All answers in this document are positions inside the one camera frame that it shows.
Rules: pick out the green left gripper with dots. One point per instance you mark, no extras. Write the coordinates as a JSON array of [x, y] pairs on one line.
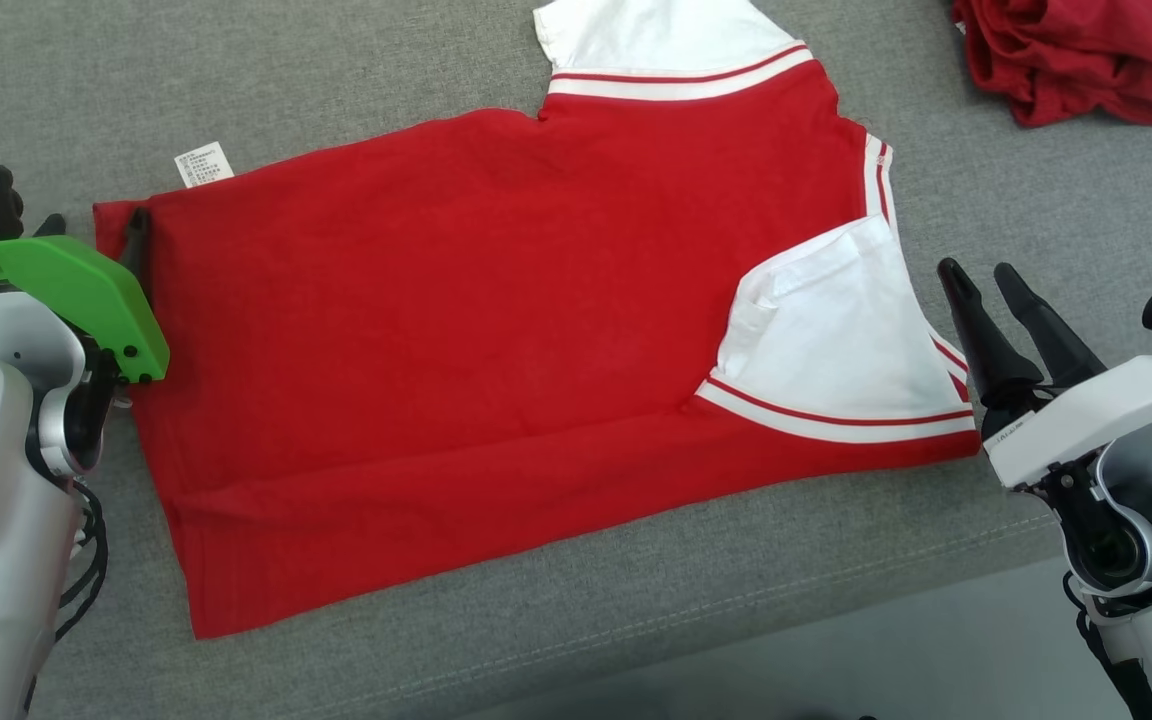
[[76, 280]]

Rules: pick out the red white basketball jersey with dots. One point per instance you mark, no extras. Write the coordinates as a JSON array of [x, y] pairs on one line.
[[436, 300]]

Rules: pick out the red shorts with white stripe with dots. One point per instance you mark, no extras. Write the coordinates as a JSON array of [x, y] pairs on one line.
[[1086, 50]]

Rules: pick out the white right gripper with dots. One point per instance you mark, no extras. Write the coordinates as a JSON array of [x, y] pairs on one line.
[[1086, 420]]

